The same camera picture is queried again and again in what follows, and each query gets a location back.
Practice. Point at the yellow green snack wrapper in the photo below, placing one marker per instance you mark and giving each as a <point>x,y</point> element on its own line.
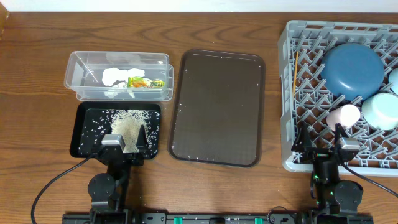
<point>141,82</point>

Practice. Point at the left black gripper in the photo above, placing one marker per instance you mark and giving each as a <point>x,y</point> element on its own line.
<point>135,162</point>

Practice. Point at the mint green bowl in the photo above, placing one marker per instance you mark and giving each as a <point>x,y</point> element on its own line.
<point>380,111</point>

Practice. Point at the wooden chopstick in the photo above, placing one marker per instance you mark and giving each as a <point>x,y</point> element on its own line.
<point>295,74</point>

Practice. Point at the light blue bowl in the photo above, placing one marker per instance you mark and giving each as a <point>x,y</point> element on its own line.
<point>393,80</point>

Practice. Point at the pink plastic cup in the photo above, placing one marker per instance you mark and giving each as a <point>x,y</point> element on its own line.
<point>346,115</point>

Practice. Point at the white tissue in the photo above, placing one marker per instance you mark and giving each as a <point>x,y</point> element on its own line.
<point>117,78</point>

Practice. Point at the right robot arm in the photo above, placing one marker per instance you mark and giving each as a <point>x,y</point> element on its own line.
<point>337,199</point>

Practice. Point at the dark brown serving tray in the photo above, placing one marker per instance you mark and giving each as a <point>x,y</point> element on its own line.
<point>219,109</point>

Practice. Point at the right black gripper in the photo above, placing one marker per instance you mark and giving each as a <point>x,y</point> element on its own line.
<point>316,154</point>

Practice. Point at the white rice pile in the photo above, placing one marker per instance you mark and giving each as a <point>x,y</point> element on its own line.
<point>98,122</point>

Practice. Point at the grey dishwasher rack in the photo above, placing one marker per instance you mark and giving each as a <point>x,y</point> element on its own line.
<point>313,102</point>

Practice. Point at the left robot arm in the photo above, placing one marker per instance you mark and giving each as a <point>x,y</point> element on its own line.
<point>108,190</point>

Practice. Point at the black plastic tray bin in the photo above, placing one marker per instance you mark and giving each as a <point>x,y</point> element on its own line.
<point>83,107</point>

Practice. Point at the clear plastic bin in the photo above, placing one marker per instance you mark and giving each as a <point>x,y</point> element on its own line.
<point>85,71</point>

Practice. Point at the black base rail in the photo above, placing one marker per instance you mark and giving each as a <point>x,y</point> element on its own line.
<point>162,218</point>

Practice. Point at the dark blue plate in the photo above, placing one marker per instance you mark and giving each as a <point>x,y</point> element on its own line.
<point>352,70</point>

